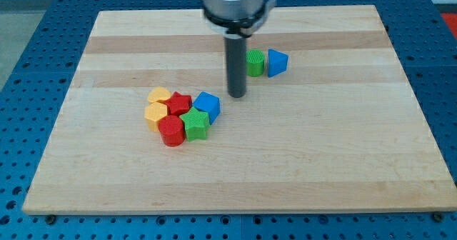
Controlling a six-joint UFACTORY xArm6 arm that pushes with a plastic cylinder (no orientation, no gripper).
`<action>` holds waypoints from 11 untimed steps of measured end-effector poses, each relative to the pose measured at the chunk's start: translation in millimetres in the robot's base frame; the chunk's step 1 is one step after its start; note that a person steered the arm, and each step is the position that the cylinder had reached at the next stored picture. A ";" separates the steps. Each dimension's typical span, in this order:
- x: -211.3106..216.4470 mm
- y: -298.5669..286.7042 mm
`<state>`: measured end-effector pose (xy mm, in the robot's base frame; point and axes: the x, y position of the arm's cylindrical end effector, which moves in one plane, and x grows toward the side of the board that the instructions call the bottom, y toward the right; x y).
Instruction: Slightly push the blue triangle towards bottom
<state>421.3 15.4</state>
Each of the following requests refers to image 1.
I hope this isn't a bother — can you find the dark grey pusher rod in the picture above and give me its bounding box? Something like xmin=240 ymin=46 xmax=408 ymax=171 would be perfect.
xmin=224 ymin=38 xmax=247 ymax=98

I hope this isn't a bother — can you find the blue triangle block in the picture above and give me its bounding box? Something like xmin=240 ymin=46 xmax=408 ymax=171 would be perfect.
xmin=268 ymin=49 xmax=288 ymax=78

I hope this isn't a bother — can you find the green cylinder block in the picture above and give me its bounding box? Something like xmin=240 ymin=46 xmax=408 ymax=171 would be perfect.
xmin=246 ymin=49 xmax=265 ymax=77

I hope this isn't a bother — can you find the blue cube block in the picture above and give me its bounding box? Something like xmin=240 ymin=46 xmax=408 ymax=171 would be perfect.
xmin=193 ymin=91 xmax=221 ymax=125

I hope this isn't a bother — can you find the red star block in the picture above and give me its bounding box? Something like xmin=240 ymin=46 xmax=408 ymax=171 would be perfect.
xmin=164 ymin=91 xmax=192 ymax=116

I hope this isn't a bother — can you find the green star block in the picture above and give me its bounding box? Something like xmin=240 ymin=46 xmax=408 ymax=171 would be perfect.
xmin=179 ymin=107 xmax=210 ymax=141

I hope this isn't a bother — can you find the yellow heart block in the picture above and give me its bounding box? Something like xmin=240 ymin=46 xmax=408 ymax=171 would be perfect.
xmin=147 ymin=86 xmax=172 ymax=104

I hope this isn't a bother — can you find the yellow hexagon block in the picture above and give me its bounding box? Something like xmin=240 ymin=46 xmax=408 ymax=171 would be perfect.
xmin=144 ymin=102 xmax=169 ymax=132

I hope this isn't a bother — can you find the red cylinder block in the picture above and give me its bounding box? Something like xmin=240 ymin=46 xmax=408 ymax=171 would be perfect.
xmin=159 ymin=115 xmax=186 ymax=147

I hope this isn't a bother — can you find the wooden board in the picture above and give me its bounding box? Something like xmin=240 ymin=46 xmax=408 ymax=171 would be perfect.
xmin=23 ymin=5 xmax=456 ymax=215

